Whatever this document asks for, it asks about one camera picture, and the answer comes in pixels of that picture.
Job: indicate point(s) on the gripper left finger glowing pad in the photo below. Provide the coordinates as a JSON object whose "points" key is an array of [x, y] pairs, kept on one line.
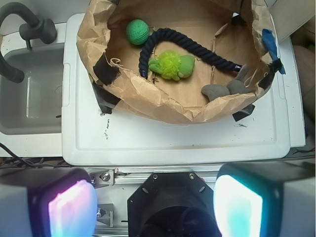
{"points": [[47, 202]]}

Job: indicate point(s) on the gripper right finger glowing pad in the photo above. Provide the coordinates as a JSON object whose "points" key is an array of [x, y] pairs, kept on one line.
{"points": [[266, 199]]}

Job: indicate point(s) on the green rubber ball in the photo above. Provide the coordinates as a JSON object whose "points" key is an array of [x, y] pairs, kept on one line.
{"points": [[137, 32]]}

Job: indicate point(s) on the white plastic tray lid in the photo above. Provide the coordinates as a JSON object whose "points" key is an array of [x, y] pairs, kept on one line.
{"points": [[91, 138]]}

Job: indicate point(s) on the grey sink basin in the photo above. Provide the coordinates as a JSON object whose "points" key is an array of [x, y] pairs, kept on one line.
{"points": [[30, 111]]}

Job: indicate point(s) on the grey plush toy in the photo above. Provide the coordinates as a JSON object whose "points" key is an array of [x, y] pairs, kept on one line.
{"points": [[235, 86]]}

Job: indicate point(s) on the lime green plush toy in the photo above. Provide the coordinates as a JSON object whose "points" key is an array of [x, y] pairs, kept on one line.
{"points": [[171, 65]]}

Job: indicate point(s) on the crumpled brown paper bag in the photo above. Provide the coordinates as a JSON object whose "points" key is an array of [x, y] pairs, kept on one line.
{"points": [[230, 28]]}

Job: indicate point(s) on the dark grey faucet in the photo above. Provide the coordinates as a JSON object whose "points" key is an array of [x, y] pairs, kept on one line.
{"points": [[35, 27]]}

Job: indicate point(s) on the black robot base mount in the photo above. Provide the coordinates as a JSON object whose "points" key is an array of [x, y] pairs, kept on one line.
{"points": [[172, 205]]}

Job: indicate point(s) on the navy blue rope toy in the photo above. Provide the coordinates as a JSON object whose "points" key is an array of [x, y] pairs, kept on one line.
{"points": [[186, 43]]}

